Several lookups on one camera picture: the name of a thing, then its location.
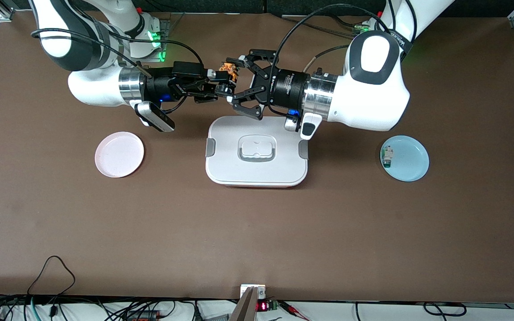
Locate orange black push-button switch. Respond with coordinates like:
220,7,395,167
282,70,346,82
219,62,240,83

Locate pink round plate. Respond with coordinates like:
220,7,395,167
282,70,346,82
95,131,145,178

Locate light blue round plate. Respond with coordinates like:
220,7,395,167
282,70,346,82
380,135,430,182

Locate red black test leads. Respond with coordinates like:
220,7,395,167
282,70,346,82
279,301,311,321

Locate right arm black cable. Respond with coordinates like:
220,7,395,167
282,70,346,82
32,29,205,78

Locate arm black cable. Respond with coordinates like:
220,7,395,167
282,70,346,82
275,4,414,121
32,29,205,78

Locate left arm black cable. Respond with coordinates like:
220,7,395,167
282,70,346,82
275,4,414,121

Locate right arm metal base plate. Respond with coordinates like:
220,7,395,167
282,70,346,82
123,19,171,63

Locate black base power cables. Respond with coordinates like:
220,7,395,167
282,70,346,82
279,13,360,38

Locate white lunch box grey handle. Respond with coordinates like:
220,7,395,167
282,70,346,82
205,115,309,188

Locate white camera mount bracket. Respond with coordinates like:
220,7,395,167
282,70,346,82
240,284,266,300

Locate thin black looped cable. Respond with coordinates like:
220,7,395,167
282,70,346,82
27,255,77,318

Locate camera mount pole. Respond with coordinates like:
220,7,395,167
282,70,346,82
228,286,258,321

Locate teal cable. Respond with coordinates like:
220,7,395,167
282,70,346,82
24,296,39,321

